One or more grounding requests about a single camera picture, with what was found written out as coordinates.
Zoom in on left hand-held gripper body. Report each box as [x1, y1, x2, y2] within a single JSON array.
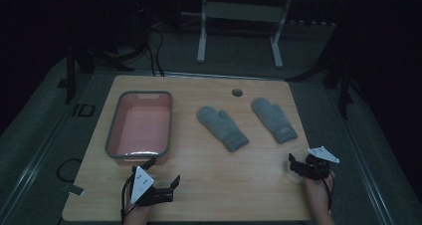
[[129, 165, 175, 207]]

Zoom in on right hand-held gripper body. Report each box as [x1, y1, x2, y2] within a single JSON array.
[[297, 145, 340, 181]]

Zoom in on pink basin with grey rim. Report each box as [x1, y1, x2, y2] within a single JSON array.
[[105, 90, 174, 166]]

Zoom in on grey mitten with label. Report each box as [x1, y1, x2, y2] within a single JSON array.
[[250, 97, 299, 145]]

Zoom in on plain grey mitten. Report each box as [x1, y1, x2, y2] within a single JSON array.
[[196, 105, 250, 153]]

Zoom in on person's right hand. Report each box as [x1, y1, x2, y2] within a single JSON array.
[[303, 172, 336, 213]]

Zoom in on person's left hand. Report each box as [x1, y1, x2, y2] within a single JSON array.
[[122, 199, 154, 225]]

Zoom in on grey tape piece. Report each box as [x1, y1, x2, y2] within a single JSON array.
[[61, 183, 86, 197]]

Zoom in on black metal stand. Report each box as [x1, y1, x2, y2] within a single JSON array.
[[57, 35, 148, 106], [287, 25, 354, 120]]

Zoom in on white metal stand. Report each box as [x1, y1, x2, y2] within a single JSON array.
[[196, 0, 295, 70]]

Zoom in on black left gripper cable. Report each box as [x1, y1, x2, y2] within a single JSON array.
[[119, 174, 137, 225]]

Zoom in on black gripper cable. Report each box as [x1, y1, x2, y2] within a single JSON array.
[[119, 174, 137, 225], [321, 171, 335, 210]]

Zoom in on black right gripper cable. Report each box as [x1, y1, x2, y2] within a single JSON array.
[[321, 171, 335, 210]]

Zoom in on black cable loop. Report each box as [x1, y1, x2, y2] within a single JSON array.
[[56, 157, 83, 183]]

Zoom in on black floor cables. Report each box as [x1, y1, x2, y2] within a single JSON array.
[[145, 25, 166, 78]]

